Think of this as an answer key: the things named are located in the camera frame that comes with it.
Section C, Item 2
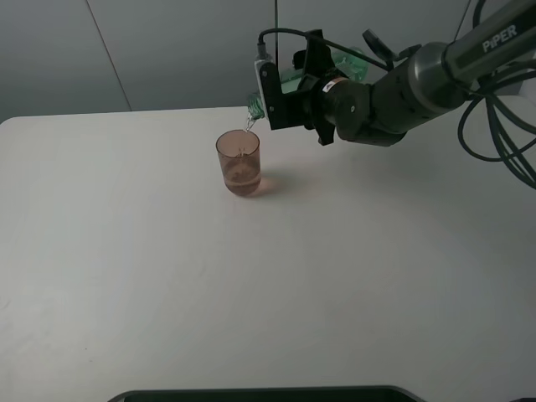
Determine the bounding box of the pink translucent plastic cup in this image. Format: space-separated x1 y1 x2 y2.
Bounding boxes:
215 130 260 196

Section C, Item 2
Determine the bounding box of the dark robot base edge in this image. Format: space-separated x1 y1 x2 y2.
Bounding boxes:
111 385 422 401

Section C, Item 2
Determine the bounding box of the green transparent water bottle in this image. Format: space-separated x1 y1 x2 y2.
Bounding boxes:
247 50 369 125

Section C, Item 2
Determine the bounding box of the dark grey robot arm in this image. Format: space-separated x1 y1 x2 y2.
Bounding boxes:
287 1 535 147

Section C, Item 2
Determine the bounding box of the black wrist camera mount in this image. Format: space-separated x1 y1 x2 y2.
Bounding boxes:
255 59 319 131

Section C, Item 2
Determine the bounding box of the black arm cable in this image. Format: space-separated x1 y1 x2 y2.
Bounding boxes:
256 0 536 188

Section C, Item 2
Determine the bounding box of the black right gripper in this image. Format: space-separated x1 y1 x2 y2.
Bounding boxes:
292 39 370 146

